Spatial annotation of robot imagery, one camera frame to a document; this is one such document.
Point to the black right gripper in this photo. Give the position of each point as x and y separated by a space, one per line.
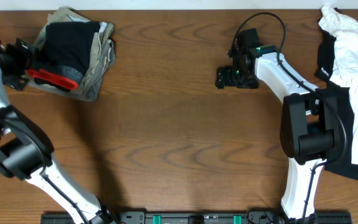
227 80

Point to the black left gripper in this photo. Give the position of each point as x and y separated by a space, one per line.
26 58

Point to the black leggings with red waistband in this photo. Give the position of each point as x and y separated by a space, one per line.
65 57

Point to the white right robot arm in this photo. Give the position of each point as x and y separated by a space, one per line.
310 131

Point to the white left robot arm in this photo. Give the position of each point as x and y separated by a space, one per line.
27 153

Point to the folded khaki trousers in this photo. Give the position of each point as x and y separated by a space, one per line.
61 15

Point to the folded grey trousers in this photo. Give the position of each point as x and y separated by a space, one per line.
101 58

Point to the white crumpled cloth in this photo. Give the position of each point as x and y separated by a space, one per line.
345 69

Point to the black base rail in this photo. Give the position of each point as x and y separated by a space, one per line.
256 216

